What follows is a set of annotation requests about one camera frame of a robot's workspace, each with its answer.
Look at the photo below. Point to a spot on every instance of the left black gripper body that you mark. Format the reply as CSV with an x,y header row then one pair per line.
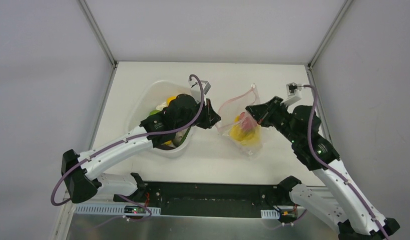
x,y
207,113

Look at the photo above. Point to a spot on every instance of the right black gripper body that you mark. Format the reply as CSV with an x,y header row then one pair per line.
x,y
269,111

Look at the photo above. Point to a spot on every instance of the red apple toy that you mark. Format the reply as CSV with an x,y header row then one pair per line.
x,y
248,124

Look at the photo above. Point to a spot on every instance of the clear zip top bag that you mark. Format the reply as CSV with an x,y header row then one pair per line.
x,y
234,107

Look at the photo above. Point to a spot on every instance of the yellow napa cabbage toy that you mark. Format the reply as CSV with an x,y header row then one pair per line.
x,y
246,139

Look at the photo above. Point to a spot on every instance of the white plastic basket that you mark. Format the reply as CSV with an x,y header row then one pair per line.
x,y
151,97

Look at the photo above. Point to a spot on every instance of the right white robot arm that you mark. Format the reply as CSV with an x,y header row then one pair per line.
x,y
353,217

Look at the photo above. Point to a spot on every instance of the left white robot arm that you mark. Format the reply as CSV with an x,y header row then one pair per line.
x,y
84,173

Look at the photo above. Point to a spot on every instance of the yellow lemon toy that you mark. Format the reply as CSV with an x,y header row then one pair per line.
x,y
169,99

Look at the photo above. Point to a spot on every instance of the green lime toy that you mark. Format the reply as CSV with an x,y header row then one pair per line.
x,y
153,112

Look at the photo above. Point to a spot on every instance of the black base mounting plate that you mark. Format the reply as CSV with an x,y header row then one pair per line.
x,y
215,200

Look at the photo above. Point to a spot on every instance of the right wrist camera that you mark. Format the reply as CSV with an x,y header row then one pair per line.
x,y
293,94

